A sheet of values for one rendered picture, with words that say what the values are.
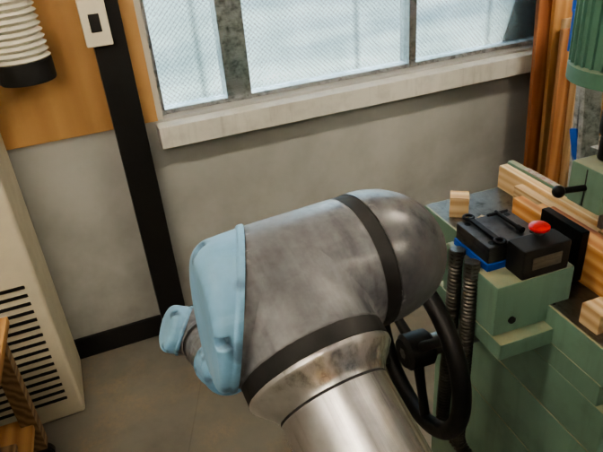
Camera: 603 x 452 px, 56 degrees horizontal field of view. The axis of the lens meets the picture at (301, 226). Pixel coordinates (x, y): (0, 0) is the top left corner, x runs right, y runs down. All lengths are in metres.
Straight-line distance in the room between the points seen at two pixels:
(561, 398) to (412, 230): 0.60
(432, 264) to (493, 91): 2.16
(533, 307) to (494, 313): 0.07
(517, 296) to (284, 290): 0.55
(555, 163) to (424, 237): 2.12
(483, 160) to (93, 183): 1.64
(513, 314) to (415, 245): 0.48
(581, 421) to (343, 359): 0.65
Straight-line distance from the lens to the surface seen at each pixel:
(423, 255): 0.45
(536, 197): 1.17
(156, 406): 2.11
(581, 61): 0.91
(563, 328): 0.94
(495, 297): 0.87
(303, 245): 0.42
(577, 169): 1.00
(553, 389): 1.02
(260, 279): 0.40
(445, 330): 0.84
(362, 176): 2.36
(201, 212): 2.17
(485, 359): 1.16
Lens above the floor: 1.46
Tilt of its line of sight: 29 degrees down
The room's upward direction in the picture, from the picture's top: 5 degrees counter-clockwise
